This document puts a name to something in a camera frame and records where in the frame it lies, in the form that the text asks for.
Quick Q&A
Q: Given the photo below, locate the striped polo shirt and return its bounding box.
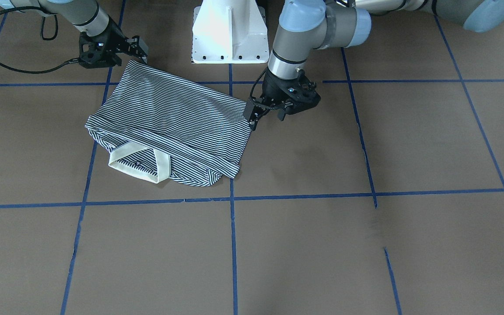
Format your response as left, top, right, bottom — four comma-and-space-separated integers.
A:
85, 60, 251, 187

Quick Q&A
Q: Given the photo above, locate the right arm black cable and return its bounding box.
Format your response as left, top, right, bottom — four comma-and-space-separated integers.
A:
0, 10, 82, 75

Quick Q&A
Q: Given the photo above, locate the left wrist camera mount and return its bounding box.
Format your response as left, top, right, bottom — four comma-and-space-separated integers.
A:
277, 70, 321, 121

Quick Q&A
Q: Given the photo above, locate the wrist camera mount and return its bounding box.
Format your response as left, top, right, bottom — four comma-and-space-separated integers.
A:
78, 34, 121, 69
277, 70, 321, 121

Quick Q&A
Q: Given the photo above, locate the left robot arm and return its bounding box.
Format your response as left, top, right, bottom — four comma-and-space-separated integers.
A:
244, 0, 504, 131

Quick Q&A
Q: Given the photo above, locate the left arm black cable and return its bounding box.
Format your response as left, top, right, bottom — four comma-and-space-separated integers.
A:
249, 68, 270, 105

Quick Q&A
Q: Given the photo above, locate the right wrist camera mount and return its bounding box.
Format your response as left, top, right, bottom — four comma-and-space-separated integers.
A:
78, 34, 121, 69

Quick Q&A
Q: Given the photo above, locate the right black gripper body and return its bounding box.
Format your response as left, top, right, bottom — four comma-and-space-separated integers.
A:
80, 20, 126, 53

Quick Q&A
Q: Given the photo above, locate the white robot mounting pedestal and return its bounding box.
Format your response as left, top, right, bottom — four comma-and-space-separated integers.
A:
191, 0, 270, 64

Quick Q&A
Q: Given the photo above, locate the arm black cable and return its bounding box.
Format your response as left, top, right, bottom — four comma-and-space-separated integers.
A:
249, 68, 270, 105
0, 10, 82, 75

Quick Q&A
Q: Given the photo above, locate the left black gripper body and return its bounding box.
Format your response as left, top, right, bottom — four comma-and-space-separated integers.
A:
262, 70, 298, 110

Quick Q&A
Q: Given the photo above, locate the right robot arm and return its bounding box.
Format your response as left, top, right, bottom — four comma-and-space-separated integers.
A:
0, 0, 148, 69

